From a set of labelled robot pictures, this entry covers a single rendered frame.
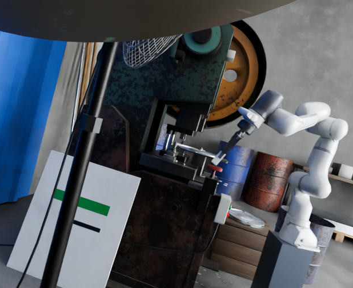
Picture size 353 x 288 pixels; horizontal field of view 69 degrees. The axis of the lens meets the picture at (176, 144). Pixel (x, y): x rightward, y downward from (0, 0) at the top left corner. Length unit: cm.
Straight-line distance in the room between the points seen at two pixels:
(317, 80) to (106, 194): 449
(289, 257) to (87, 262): 103
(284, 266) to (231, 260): 51
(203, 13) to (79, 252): 133
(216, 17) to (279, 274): 151
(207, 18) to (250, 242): 184
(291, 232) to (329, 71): 408
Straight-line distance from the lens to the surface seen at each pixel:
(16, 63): 195
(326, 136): 155
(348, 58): 550
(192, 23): 20
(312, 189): 151
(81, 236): 141
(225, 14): 20
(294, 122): 118
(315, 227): 226
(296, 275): 165
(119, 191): 133
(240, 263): 202
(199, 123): 145
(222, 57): 138
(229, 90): 191
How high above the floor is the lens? 88
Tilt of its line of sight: 4 degrees down
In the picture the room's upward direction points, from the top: 16 degrees clockwise
